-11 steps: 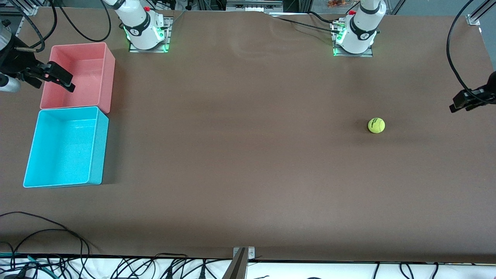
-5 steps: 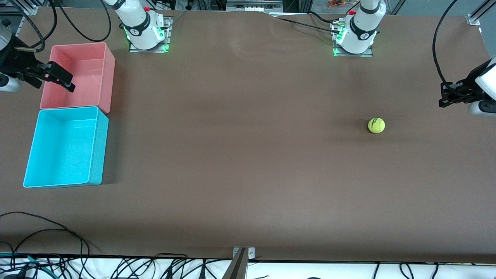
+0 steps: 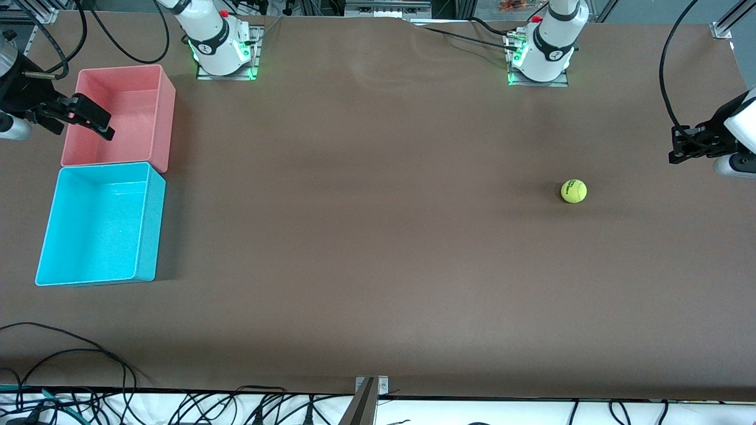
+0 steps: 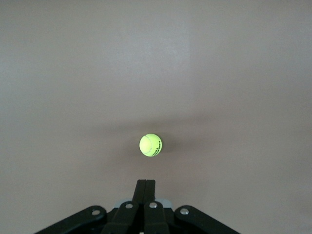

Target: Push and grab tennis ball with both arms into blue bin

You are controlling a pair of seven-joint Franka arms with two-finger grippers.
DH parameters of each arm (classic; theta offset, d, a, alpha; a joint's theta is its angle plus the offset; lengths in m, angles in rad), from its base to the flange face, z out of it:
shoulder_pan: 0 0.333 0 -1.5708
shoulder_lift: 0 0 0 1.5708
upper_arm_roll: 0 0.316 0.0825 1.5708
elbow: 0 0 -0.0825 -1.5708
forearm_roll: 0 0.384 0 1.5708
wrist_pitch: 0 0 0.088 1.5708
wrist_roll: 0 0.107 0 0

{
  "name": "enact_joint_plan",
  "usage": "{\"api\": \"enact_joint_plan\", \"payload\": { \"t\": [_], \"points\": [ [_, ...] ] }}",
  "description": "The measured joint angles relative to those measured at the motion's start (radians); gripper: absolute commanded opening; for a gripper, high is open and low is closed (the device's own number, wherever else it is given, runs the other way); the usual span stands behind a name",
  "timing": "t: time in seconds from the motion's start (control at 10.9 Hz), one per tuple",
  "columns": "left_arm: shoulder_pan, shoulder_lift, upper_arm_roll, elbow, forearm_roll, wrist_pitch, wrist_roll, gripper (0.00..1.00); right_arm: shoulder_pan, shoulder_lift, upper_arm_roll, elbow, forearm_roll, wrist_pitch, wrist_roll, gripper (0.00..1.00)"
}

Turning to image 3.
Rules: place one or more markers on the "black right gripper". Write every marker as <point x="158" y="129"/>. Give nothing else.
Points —
<point x="23" y="94"/>

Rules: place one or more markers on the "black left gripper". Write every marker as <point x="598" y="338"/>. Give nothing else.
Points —
<point x="716" y="128"/>

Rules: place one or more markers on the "yellow tennis ball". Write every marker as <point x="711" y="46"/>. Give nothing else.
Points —
<point x="573" y="191"/>

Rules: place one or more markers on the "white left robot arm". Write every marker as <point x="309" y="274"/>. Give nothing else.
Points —
<point x="552" y="41"/>

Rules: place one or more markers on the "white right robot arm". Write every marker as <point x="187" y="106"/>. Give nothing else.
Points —
<point x="212" y="41"/>

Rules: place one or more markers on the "pink plastic bin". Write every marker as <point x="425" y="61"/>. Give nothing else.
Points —
<point x="121" y="115"/>

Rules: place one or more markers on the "blue plastic bin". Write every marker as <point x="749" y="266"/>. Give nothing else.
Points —
<point x="97" y="227"/>

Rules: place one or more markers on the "orange items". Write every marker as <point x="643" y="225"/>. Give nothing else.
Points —
<point x="514" y="5"/>

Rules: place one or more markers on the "black power plug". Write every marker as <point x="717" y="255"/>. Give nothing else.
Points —
<point x="257" y="416"/>
<point x="308" y="414"/>

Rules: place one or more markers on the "grey metal bar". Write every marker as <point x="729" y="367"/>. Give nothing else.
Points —
<point x="361" y="407"/>

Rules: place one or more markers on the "aluminium frame profile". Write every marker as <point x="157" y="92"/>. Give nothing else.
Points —
<point x="41" y="10"/>
<point x="729" y="20"/>

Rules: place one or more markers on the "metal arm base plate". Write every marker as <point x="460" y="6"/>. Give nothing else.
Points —
<point x="255" y="53"/>
<point x="561" y="82"/>

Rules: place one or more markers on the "grey metal rail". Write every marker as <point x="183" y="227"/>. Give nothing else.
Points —
<point x="387" y="7"/>

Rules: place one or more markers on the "metal table bracket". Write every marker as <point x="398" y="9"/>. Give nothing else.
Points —
<point x="383" y="385"/>

